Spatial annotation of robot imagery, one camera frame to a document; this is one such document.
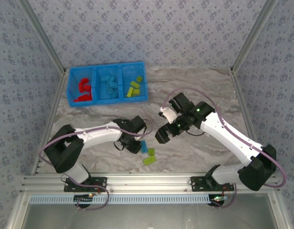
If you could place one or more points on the small blue lego brick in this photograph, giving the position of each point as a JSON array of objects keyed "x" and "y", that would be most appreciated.
[{"x": 109, "y": 90}]

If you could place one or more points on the small square green lego brick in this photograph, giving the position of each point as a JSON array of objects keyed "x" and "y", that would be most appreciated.
[
  {"x": 139, "y": 78},
  {"x": 151, "y": 151}
]

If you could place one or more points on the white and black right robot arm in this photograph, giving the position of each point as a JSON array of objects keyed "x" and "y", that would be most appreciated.
[{"x": 228, "y": 136}]

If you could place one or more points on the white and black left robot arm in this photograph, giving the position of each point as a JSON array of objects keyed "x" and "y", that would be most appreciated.
[{"x": 99, "y": 136}]

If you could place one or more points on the blue three-compartment plastic bin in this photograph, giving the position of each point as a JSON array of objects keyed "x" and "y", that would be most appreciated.
[{"x": 73, "y": 76}]

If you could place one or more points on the black controller board with LED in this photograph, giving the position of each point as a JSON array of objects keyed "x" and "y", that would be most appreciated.
[
  {"x": 217, "y": 201},
  {"x": 83, "y": 199}
]

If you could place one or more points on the wide aluminium mounting rail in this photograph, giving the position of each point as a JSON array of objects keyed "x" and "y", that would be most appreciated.
[{"x": 149, "y": 181}]

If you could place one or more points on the aluminium side rail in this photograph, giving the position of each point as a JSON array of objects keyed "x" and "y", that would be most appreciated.
[
  {"x": 246, "y": 119},
  {"x": 55, "y": 102}
]

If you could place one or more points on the aluminium frame post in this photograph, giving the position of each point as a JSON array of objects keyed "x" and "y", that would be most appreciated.
[
  {"x": 252, "y": 35},
  {"x": 43, "y": 35}
]

